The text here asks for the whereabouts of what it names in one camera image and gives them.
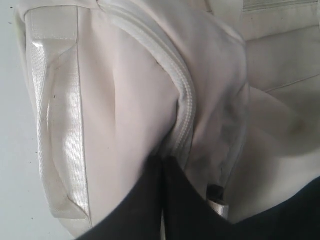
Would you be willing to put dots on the cream white duffel bag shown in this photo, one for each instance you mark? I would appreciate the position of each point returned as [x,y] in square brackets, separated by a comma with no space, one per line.
[229,88]

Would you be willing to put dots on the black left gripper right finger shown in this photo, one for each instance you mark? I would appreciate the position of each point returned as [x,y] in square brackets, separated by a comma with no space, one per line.
[187,216]

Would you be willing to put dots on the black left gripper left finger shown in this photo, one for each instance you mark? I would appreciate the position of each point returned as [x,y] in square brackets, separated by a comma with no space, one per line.
[139,215]

